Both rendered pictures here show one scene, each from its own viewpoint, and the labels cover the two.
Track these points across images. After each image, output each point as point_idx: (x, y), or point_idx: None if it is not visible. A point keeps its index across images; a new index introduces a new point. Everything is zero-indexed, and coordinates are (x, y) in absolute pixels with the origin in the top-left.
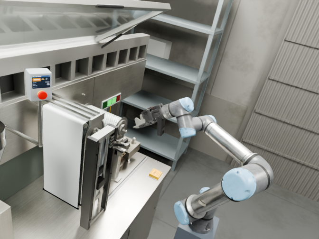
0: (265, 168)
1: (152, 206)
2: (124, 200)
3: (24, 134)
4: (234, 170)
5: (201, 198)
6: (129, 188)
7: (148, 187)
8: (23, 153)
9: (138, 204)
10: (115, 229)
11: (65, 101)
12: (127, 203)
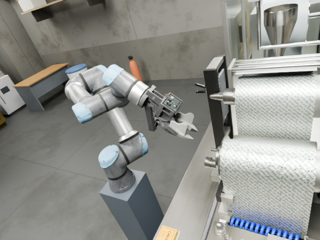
0: (77, 74)
1: None
2: (204, 181)
3: (281, 45)
4: (104, 67)
5: (125, 115)
6: (202, 200)
7: (177, 210)
8: None
9: (186, 182)
10: (203, 154)
11: (301, 68)
12: (198, 180)
